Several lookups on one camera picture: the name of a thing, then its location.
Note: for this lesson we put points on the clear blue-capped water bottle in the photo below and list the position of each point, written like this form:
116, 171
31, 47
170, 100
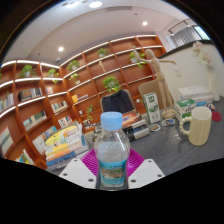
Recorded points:
112, 150

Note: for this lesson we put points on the black curtain rail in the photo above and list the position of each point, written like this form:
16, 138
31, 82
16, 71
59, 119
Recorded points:
180, 26

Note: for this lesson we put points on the small round snack packet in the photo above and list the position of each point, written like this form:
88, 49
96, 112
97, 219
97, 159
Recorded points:
153, 127
211, 106
168, 123

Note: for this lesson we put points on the green and white drink carton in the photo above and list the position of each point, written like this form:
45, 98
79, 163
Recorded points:
152, 108

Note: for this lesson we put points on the white wall socket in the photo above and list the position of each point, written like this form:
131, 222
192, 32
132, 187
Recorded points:
178, 72

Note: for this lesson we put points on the ceiling air vent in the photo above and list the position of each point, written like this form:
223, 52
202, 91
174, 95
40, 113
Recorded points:
119, 8

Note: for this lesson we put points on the wooden shelf unit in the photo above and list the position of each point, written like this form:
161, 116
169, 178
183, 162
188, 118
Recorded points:
40, 106

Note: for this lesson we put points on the stack of dark books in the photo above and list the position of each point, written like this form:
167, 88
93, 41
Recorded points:
138, 128

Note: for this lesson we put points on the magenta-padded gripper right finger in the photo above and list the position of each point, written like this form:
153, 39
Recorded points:
146, 171

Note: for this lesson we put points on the wooden artist mannequin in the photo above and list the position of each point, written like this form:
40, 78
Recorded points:
160, 76

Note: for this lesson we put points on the pink and white flower bouquet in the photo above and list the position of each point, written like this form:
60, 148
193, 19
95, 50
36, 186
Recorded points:
202, 55

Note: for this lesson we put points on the stack of colourful books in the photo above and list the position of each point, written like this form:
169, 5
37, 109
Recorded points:
63, 146

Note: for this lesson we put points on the cream ribbed mug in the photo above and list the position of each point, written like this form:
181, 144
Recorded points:
200, 126

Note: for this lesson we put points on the round-bulb ceiling chandelier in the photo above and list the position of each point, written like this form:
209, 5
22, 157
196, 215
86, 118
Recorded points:
95, 4

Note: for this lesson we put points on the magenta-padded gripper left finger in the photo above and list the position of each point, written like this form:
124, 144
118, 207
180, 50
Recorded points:
77, 171

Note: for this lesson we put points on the window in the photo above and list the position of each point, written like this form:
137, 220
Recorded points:
201, 32

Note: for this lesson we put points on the grey window curtain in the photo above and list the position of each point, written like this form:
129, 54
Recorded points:
185, 36

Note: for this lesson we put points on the recessed ceiling spotlights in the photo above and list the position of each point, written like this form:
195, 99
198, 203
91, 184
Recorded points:
61, 49

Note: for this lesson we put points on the white ceramic vase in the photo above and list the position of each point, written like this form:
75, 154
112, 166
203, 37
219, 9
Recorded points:
214, 86

